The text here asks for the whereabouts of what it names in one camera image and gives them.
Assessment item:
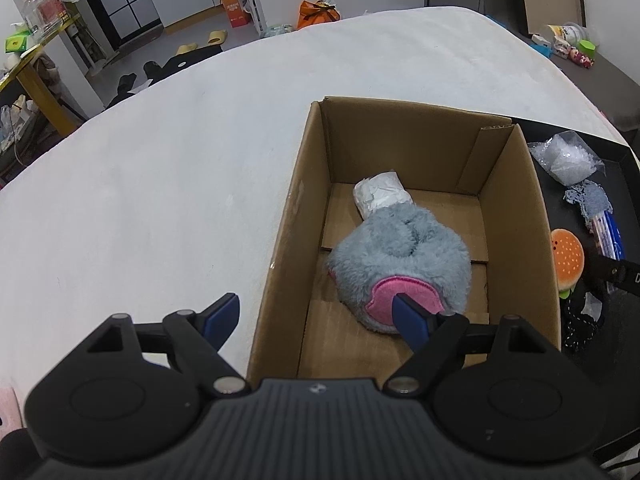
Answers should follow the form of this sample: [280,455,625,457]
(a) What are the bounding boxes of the blue tissue packet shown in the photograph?
[589,210,625,260]

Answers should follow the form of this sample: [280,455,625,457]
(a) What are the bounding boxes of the black stitched fabric toy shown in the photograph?
[560,283,608,358]

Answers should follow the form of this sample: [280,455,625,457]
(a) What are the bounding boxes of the blue denim fabric toy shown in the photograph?
[564,179,614,224]

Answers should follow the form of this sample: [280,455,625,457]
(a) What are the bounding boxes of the grey fluffy plush slipper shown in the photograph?
[326,203,472,334]

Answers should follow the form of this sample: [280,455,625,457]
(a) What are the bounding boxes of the white tissue bundle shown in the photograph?
[352,171,412,220]

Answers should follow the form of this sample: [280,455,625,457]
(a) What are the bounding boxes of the plush hamburger toy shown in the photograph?
[550,229,585,299]

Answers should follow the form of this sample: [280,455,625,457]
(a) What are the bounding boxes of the black rectangular tray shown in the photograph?
[520,119,639,360]

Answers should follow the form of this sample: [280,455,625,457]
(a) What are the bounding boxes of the clear plastic bag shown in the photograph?
[527,130,605,188]

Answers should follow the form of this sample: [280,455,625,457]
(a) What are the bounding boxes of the brown cardboard box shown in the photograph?
[247,96,561,384]

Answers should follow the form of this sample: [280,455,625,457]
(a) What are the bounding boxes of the green cup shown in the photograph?
[577,39,597,60]

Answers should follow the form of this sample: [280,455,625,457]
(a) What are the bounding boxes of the yellow slipper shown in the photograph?
[207,29,228,46]

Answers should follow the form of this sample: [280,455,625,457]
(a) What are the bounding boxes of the yellow side table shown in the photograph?
[1,15,78,138]

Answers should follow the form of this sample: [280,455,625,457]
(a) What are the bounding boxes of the orange cardboard box on floor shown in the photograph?
[220,0,250,28]

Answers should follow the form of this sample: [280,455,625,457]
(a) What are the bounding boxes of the orange bag on floor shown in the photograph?
[296,0,341,30]

